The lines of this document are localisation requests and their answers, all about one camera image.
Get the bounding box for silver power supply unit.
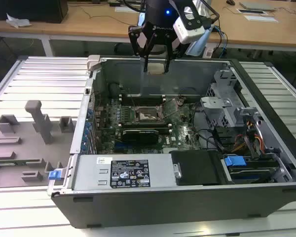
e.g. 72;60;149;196
70;154;175;191

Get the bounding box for hard disk in blue carrier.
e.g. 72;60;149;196
222;155;279;183

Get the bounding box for grey metal drive cage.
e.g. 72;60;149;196
201;69;245;129

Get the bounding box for green RAM stick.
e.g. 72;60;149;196
0;159;41;166

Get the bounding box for orange and yellow wires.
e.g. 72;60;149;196
233;120;266;155

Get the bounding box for silver case latch handle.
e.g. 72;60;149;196
86;54;102;73

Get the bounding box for black chair base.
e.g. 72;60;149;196
113;43;139;56

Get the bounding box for black camera cable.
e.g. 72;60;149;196
202;4;220;28

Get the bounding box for grey laptop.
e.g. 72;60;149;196
239;1;277;12

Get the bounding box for black open PC case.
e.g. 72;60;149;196
47;55;296;229

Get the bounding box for long wooden desk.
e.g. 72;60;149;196
0;0;296;54

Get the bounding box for crumpled white paper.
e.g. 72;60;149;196
6;13;32;28

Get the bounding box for white paper sheet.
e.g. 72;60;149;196
244;15;279;23

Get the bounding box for black graphics card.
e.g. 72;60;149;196
122;128;160;146

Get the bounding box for black computer box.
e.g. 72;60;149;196
0;0;69;24

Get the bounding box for black internal cable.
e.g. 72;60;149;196
192;106;225;151

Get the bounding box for CPU socket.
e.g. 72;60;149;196
133;105;167;124

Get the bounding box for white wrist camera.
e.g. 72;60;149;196
173;6;205;45

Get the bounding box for silver CPU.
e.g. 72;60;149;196
148;63;166;75

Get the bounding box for metal socket cover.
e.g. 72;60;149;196
160;97;185;119

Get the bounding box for grey parts rack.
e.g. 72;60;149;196
0;100;77;188

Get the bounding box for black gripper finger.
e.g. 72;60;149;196
164;34;187;74
128;24;158;73

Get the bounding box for grey metal bracket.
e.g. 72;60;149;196
233;106;264;129

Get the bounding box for black plastic shroud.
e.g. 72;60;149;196
171;150;222;186

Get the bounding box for blue cable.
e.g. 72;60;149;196
212;24;229;60

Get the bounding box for green motherboard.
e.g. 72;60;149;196
93;95;208;154

